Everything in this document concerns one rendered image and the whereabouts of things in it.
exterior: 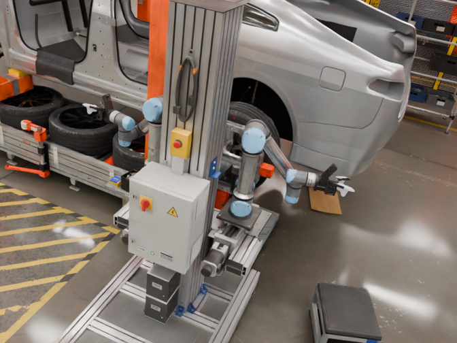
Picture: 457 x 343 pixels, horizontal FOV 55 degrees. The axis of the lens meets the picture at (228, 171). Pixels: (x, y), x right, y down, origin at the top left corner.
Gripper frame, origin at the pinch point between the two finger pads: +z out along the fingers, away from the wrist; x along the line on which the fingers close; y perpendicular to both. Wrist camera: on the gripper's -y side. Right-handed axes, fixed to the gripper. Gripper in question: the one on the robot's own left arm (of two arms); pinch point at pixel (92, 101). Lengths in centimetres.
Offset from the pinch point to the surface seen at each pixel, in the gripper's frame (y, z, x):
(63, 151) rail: 81, 85, 45
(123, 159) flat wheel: 72, 34, 67
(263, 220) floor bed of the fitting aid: 99, -77, 134
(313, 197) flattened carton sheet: 95, -89, 211
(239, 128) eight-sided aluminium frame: 3, -69, 67
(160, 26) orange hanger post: -49, -11, 40
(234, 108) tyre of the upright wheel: -5, -55, 79
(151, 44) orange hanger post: -37, -5, 41
